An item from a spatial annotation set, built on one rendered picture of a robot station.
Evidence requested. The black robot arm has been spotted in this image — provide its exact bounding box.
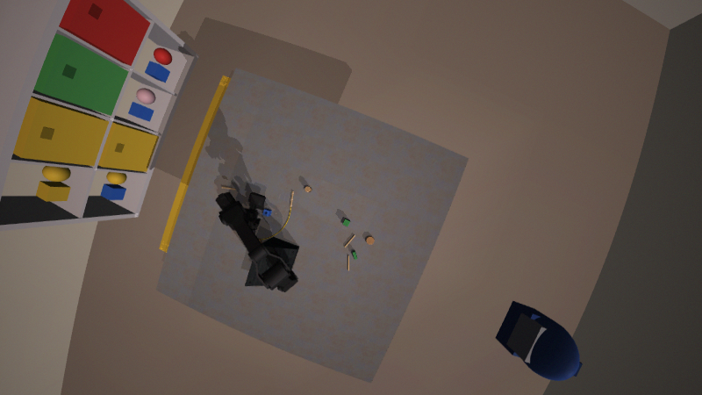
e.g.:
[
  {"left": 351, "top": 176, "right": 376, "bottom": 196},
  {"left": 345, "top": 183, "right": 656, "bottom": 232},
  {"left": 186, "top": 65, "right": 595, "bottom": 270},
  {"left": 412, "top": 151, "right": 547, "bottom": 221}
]
[{"left": 216, "top": 192, "right": 298, "bottom": 292}]

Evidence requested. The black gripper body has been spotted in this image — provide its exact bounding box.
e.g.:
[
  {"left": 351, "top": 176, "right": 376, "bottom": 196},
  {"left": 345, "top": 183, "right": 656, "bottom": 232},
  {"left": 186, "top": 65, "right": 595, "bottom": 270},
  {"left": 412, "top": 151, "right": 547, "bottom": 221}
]
[{"left": 246, "top": 192, "right": 266, "bottom": 234}]

